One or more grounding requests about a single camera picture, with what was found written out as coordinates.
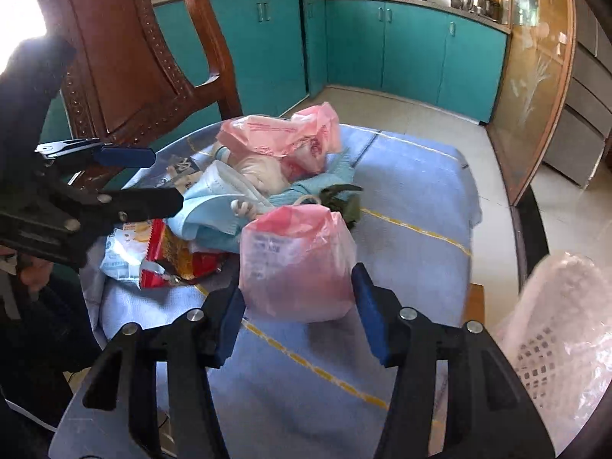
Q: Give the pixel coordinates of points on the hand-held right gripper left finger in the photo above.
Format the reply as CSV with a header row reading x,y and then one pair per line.
x,y
229,325

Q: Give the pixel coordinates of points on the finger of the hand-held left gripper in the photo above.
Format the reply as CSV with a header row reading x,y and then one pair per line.
x,y
153,202
124,155

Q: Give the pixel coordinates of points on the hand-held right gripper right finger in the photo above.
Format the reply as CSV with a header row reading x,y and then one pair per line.
x,y
370,315

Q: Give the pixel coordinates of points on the red snack packet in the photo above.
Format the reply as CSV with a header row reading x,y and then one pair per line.
x,y
177,253

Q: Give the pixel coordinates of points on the blue face mask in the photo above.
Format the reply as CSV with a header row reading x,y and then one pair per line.
x,y
210,201

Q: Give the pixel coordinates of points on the pink plastic bag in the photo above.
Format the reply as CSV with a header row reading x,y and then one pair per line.
x,y
287,134
296,272

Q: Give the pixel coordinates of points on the white perforated waste basket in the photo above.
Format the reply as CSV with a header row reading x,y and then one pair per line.
x,y
540,363

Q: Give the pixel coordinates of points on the person's left hand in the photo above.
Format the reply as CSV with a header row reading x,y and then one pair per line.
x,y
34,273

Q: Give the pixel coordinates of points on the white snack packet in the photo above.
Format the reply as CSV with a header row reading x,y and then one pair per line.
x,y
119,253

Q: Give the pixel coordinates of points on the carved wooden chair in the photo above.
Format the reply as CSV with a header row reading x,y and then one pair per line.
x,y
110,57

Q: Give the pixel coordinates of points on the blue cloth with yellow lines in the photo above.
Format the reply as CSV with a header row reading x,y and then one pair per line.
x,y
406,210

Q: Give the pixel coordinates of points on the crumpled clear plastic bag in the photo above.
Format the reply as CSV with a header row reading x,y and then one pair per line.
x,y
260,172

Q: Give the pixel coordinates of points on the teal cloth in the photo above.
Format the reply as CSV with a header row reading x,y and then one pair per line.
x,y
306,187

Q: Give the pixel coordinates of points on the person's dark clothing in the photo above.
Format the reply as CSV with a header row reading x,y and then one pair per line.
x,y
43,334

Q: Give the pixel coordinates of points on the crumpled pink plastic bag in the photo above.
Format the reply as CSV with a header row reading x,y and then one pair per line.
x,y
287,134

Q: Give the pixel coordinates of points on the teal kitchen cabinets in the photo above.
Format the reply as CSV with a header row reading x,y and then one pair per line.
x,y
416,48

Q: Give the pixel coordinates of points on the wood framed glass door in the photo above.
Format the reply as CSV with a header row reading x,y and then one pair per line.
x,y
535,81

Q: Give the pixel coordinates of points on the grey refrigerator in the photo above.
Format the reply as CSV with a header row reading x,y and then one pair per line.
x,y
583,105

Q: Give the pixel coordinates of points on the steel stock pots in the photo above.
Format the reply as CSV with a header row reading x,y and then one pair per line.
x,y
480,0

